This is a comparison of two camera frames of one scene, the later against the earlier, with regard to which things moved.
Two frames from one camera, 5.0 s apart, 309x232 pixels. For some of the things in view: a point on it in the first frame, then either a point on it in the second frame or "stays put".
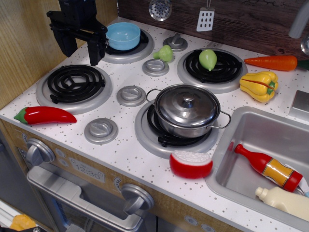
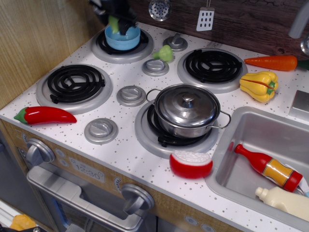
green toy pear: (208, 58) to (114, 22)
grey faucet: (297, 31) stays put
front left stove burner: (80, 88) stays put
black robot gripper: (78, 16) to (121, 9)
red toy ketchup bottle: (272, 169) stays put
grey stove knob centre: (131, 96) stays put
